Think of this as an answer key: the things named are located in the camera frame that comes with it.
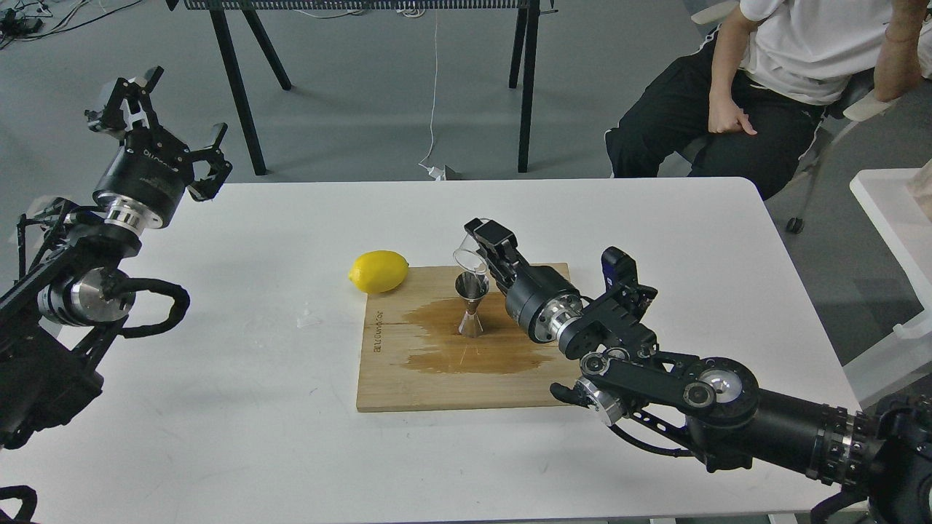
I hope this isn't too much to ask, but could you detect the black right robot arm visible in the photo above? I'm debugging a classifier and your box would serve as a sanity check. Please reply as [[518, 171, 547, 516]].
[[464, 218, 931, 523]]

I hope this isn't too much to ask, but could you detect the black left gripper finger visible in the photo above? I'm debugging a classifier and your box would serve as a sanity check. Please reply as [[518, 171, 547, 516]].
[[84, 65, 164, 139], [186, 122, 232, 202]]

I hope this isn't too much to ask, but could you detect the person's right hand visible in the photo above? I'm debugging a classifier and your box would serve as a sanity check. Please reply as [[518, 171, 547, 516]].
[[708, 92, 758, 135]]

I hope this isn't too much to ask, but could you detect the seated person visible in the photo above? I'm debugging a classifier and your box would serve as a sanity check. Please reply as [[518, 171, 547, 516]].
[[605, 1, 930, 200]]

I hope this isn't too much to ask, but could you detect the office chair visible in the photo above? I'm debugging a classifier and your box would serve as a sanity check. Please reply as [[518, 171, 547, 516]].
[[677, 65, 896, 235]]

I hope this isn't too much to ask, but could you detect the white power cable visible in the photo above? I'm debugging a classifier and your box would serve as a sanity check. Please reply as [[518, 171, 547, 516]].
[[419, 7, 462, 181]]

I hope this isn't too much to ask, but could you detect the black metal frame table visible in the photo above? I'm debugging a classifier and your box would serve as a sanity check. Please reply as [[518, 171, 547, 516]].
[[166, 0, 560, 177]]

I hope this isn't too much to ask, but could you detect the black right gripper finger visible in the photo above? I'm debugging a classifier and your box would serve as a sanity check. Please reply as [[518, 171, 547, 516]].
[[464, 218, 522, 271]]

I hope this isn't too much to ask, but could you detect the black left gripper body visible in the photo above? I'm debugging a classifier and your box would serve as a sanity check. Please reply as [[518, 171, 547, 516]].
[[92, 130, 194, 229]]

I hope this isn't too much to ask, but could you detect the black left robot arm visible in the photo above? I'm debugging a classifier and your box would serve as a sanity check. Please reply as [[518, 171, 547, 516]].
[[1, 66, 231, 450]]

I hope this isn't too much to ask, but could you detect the steel double jigger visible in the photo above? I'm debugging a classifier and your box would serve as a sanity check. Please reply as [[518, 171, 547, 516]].
[[455, 271, 489, 338]]

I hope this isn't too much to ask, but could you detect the clear glass measuring cup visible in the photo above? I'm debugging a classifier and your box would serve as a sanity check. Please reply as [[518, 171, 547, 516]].
[[453, 232, 489, 277]]

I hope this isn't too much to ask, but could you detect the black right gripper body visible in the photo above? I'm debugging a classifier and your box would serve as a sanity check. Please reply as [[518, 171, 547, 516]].
[[497, 256, 583, 343]]

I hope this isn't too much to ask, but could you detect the yellow lemon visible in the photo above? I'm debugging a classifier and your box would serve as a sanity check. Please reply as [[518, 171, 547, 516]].
[[347, 251, 409, 294]]

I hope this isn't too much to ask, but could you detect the wooden cutting board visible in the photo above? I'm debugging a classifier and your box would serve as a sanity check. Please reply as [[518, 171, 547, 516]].
[[356, 266, 579, 413]]

